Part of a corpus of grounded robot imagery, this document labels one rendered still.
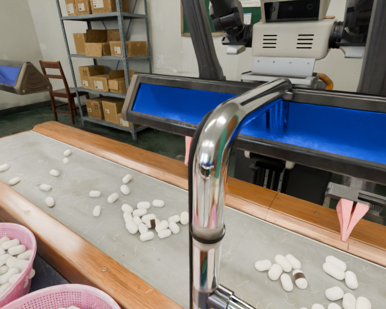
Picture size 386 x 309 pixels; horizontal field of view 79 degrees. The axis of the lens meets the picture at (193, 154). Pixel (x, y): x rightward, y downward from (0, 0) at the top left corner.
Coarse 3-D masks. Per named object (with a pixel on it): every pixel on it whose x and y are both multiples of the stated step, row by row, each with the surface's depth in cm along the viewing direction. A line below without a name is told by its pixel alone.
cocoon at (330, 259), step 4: (328, 256) 48; (332, 256) 48; (328, 260) 47; (332, 260) 47; (336, 260) 47; (340, 260) 47; (336, 264) 46; (340, 264) 46; (344, 264) 46; (340, 268) 46; (344, 268) 46
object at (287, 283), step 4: (284, 276) 44; (288, 276) 44; (284, 280) 43; (288, 280) 43; (284, 284) 43; (288, 284) 42; (292, 284) 43; (284, 288) 43; (288, 288) 42; (292, 288) 43
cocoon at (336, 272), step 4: (324, 264) 46; (328, 264) 46; (332, 264) 46; (324, 268) 46; (328, 268) 45; (332, 268) 45; (336, 268) 45; (328, 272) 45; (332, 272) 45; (336, 272) 45; (340, 272) 44; (332, 276) 45; (336, 276) 44; (340, 276) 44; (344, 276) 44
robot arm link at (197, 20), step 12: (192, 0) 57; (192, 12) 58; (204, 12) 60; (192, 24) 60; (204, 24) 60; (192, 36) 62; (204, 36) 61; (204, 48) 63; (204, 60) 64; (216, 60) 66; (204, 72) 66; (216, 72) 65
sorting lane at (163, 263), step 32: (0, 160) 90; (32, 160) 90; (96, 160) 90; (32, 192) 71; (64, 192) 71; (160, 192) 71; (64, 224) 59; (96, 224) 59; (256, 224) 59; (128, 256) 50; (160, 256) 50; (224, 256) 50; (256, 256) 50; (320, 256) 50; (352, 256) 50; (160, 288) 44; (256, 288) 44; (320, 288) 44; (384, 288) 44
